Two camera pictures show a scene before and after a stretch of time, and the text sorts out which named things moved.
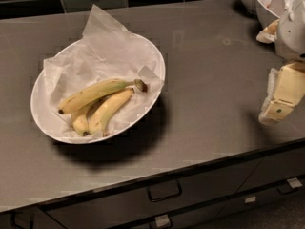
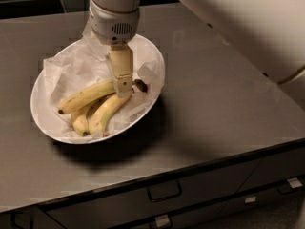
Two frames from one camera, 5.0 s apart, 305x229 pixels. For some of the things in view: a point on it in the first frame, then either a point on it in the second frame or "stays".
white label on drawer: (294, 182) stays
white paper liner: (107, 52) stays
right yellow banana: (104, 111) stays
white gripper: (292, 32) to (111, 25)
